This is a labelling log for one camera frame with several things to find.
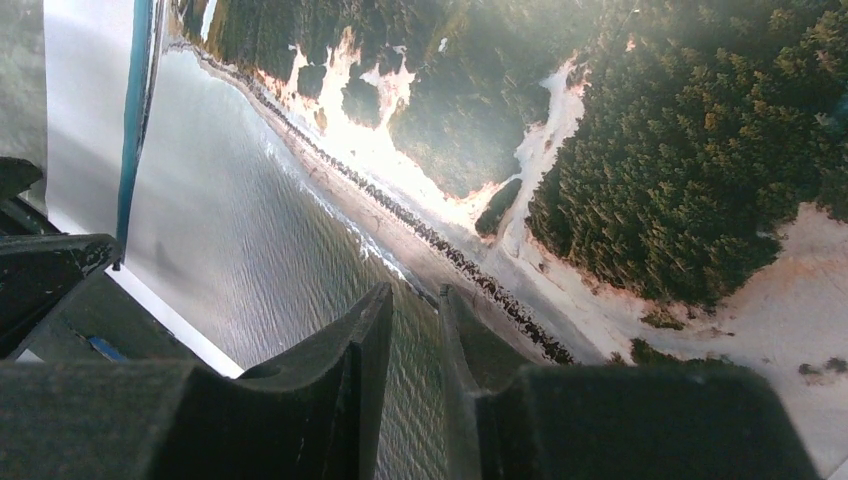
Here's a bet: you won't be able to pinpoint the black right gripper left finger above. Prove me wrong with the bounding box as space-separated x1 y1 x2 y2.
1 282 393 479

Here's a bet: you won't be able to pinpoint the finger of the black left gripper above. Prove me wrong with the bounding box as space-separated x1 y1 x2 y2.
1 156 43 201
1 233 122 358

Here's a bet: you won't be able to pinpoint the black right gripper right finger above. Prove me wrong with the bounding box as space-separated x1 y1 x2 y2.
439 284 818 479

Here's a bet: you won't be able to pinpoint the coastal landscape photo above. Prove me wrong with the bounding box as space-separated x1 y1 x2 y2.
129 1 847 479

